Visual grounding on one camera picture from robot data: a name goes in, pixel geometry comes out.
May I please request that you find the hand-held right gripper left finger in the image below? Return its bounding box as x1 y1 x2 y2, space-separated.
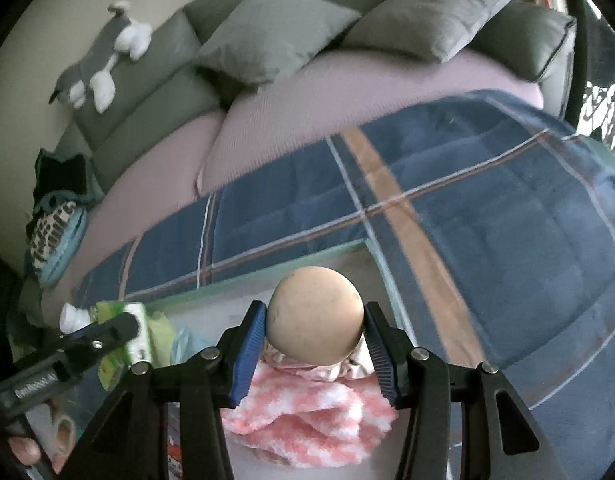
62 301 268 480

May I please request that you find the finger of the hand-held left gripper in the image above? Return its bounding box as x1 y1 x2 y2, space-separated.
57 312 140 378

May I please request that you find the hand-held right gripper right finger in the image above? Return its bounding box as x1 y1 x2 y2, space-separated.
362 301 568 480

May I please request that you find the green tissue packet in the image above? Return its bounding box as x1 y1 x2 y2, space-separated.
94 301 154 391

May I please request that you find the white tray with teal rim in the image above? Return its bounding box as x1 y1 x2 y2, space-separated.
24 239 423 480

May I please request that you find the light blue cloth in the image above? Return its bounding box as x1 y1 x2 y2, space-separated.
170 327 213 363

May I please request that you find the beige ball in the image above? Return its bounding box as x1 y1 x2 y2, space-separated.
266 266 365 365

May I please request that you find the pink white zigzag towel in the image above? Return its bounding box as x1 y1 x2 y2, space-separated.
220 355 395 466

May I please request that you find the beige soft pad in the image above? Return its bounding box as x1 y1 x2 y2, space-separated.
50 407 78 461

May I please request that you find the person's left hand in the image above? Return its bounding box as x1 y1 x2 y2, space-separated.
10 436 42 467

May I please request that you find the pink satin scrunchie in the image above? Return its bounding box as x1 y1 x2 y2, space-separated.
260 342 375 378

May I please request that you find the yellow cloth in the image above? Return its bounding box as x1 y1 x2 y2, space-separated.
147 312 180 361

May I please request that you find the black white patterned cushion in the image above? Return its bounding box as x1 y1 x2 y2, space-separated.
26 200 88 288

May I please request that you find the black teal cushion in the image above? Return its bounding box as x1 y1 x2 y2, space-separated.
33 149 105 211

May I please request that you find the blue plaid blanket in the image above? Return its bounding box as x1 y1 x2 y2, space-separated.
72 89 615 480

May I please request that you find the grey sofa with pink cover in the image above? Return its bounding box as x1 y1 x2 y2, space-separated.
22 0 578 321

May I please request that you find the grey white plush cat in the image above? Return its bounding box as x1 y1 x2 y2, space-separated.
48 1 154 114

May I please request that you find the grey square pillow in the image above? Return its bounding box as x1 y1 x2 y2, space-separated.
340 0 522 63
192 0 362 87

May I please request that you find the grey pillow with dark piping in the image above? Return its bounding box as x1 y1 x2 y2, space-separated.
467 0 578 83

